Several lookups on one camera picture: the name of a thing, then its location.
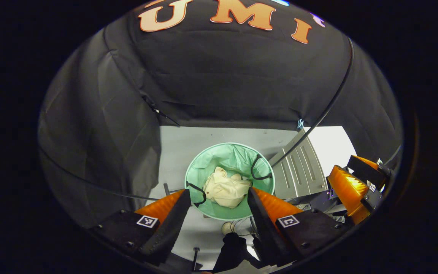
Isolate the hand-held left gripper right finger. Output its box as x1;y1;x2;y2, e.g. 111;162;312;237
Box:
247;187;351;267

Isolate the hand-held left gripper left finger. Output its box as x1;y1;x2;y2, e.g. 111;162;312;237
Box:
90;188;192;267

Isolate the cream shirt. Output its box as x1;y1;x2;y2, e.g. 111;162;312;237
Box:
203;166;252;209

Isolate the green laundry hamper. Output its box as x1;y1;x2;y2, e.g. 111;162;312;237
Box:
185;143;276;221

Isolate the black clothes rack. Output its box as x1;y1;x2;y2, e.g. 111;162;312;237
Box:
38;36;355;202

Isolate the dark equipment base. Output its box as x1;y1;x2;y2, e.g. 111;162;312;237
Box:
291;190;347;217

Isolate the grey ribbed cabinet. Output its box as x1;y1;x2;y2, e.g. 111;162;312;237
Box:
268;127;329;200

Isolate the black backdrop cloth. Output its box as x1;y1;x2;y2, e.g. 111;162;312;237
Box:
38;0;402;229

